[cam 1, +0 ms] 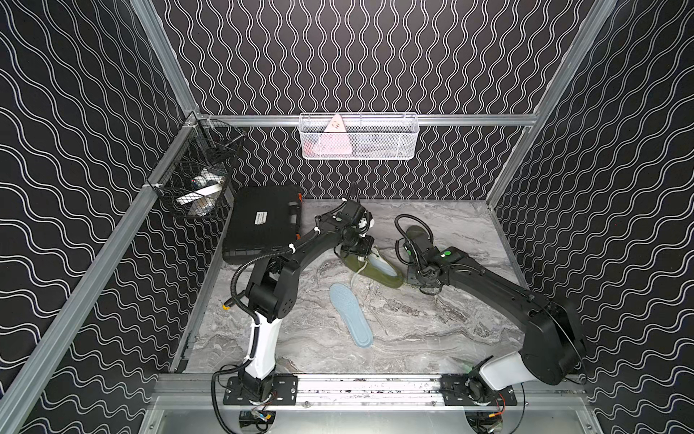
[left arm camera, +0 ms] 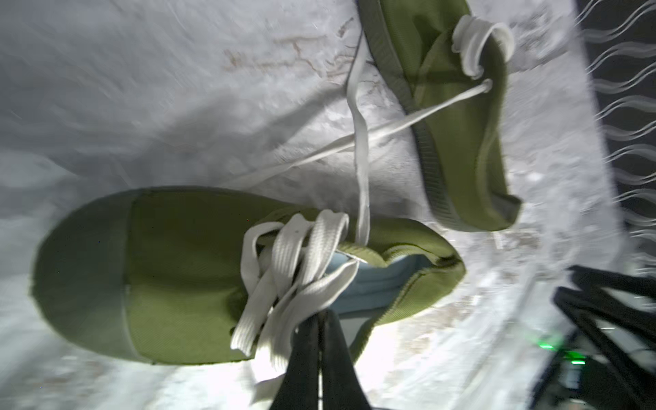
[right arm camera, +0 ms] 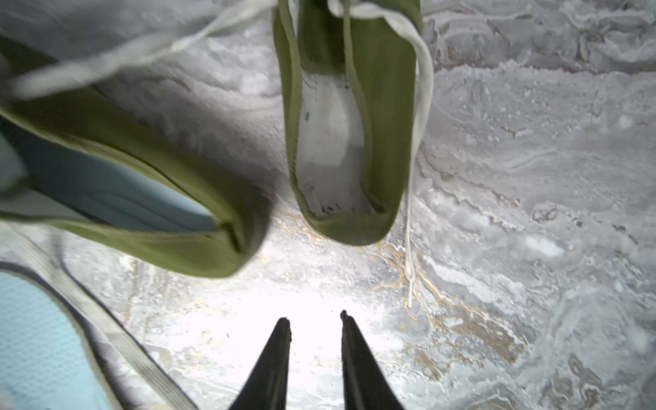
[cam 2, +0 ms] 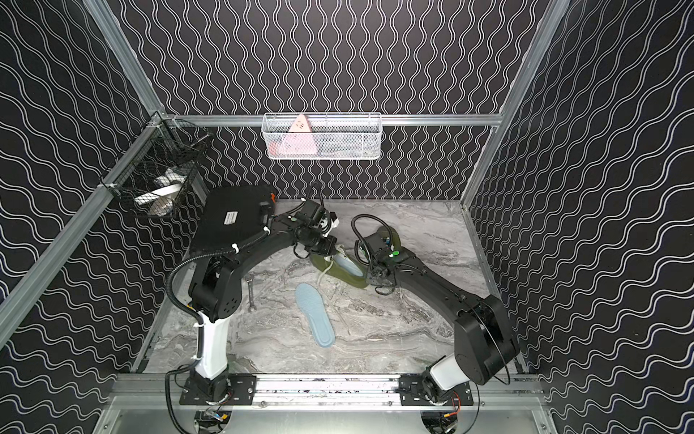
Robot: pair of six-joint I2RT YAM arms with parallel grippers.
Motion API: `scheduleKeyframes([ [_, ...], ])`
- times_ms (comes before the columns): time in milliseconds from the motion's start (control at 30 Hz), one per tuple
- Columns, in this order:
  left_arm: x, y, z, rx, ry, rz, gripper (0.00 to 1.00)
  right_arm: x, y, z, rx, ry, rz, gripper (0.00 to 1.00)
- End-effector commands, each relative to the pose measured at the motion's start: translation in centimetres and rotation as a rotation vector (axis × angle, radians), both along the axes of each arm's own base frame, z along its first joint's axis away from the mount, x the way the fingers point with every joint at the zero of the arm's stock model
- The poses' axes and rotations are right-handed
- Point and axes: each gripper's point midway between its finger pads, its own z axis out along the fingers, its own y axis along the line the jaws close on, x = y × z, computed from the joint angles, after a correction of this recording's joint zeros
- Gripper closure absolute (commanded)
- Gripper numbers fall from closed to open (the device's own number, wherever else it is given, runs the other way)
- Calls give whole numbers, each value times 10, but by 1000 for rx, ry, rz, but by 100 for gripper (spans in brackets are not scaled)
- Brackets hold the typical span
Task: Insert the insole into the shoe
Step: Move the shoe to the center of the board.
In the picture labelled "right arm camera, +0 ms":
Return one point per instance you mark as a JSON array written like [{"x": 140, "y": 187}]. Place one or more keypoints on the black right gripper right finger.
[{"x": 364, "y": 385}]

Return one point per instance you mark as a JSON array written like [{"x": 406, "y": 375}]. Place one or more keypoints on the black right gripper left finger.
[{"x": 266, "y": 386}]

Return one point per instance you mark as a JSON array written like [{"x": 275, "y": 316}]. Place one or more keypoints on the light blue insole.
[
  {"x": 46, "y": 359},
  {"x": 84, "y": 187}
]

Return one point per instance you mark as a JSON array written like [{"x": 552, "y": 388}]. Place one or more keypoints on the green shoe one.
[
  {"x": 357, "y": 84},
  {"x": 86, "y": 122}
]

